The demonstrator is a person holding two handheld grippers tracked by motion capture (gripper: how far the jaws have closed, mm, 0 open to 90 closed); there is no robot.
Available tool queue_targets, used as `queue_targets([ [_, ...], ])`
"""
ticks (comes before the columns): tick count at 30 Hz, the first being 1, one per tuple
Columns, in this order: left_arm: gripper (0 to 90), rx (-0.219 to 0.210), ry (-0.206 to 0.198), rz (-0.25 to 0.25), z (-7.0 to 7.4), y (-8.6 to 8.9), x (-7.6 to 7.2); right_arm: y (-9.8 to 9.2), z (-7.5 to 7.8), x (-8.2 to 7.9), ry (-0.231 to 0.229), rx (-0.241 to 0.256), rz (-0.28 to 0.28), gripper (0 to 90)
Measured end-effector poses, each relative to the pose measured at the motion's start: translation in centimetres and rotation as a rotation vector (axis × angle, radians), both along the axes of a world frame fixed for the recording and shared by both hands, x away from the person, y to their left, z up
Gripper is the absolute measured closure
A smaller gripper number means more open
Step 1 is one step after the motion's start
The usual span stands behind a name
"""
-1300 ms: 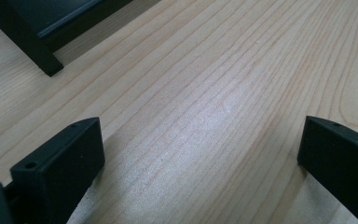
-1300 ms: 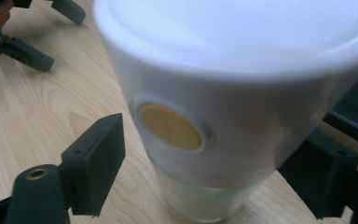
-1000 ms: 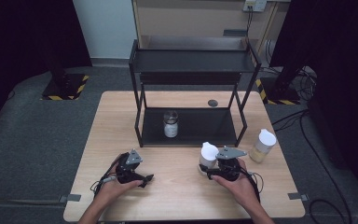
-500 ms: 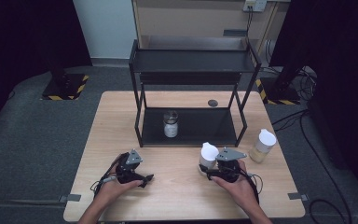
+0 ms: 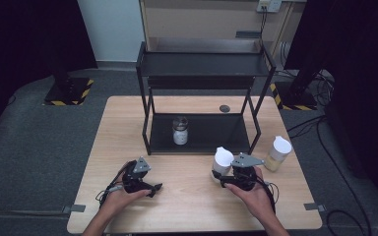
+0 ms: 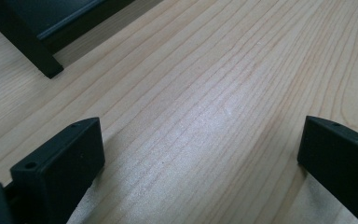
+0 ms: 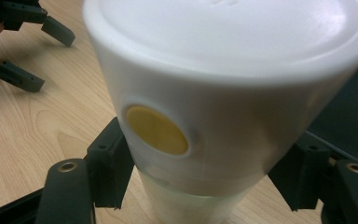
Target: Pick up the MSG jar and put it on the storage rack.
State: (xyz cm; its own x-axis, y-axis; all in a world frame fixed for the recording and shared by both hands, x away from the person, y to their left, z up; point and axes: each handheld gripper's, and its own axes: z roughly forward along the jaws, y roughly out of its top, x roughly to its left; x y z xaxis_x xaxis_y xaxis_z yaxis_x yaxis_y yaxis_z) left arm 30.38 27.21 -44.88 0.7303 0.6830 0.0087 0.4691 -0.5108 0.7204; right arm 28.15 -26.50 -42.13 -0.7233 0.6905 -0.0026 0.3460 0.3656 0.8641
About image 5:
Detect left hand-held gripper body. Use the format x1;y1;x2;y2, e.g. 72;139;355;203
121;156;153;195

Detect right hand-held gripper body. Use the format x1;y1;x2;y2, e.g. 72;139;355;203
230;152;266;192

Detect white-lid jar white contents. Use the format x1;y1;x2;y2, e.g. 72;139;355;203
211;146;235;184

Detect white-lid jar yellow contents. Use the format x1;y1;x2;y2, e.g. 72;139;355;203
263;135;292;173

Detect small clear jar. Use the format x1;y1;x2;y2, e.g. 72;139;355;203
172;116;189;146

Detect black metal shelf rack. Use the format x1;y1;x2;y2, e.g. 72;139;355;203
135;40;278;156

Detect person's left hand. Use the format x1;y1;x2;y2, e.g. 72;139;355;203
100;161;153;218

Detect person's right hand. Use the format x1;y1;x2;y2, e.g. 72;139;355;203
223;165;278;221

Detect grey tape strip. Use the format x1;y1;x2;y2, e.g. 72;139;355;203
62;204;87;214
303;203;327;212

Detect striped-edge black stand base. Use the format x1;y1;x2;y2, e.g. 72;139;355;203
269;82;318;111
42;77;95;106

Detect black curtain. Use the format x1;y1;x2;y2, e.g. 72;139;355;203
283;0;378;205
0;0;98;146

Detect left hand-held gripper cable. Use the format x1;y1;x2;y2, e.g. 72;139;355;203
94;162;129;208

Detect hand-held gripper cable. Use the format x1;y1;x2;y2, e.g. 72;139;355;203
257;178;281;214
94;162;129;208

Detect right hand-held gripper cable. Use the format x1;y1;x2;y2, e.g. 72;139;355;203
257;178;281;214

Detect long black floor cable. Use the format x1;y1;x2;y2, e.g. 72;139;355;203
286;114;373;236

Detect bundle of floor cables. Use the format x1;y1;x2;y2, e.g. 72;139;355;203
309;70;337;107

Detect black socket cable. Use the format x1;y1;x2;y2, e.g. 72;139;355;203
259;6;268;42

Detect white wall socket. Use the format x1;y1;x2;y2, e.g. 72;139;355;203
256;0;283;14

